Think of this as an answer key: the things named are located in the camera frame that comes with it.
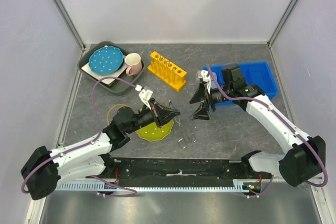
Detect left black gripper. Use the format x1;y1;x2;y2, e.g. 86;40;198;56
126;98;181;134

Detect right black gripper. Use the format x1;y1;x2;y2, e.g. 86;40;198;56
190;82;233;122

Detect metal crucible tongs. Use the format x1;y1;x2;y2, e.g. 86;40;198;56
174;115;196;149

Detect yellow test tube rack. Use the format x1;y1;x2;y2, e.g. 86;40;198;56
147;51;187;92

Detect white wash bottle red cap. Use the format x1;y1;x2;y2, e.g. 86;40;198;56
209;72;217;89

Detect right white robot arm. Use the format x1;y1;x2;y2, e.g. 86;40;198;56
190;64;328;187

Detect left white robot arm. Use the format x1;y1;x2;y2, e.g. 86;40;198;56
20;98;181;200

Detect green dotted plate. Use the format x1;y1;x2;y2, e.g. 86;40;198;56
136;120;174;142

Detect pink mug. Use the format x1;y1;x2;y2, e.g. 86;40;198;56
124;53;142;76

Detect blue plastic bin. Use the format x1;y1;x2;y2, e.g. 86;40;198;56
210;61;279;106

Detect blue dotted plate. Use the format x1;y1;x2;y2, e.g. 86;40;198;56
88;46;124;75

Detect white square plate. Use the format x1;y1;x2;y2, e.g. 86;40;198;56
81;61;129;87

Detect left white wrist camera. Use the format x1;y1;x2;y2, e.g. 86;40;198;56
139;86;153;109

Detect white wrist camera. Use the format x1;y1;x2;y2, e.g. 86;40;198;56
139;86;153;109
197;70;216;93

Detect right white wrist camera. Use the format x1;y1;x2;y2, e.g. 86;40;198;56
197;70;216;93

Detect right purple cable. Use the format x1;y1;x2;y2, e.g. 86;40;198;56
206;63;329;198

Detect purple cable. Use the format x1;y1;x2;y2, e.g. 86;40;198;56
20;76;144;198
206;63;329;198

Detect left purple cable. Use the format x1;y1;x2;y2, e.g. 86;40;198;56
20;76;144;198

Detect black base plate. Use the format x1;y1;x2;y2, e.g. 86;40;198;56
99;157;271;186

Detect slotted cable duct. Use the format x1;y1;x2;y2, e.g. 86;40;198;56
56;179;259;193

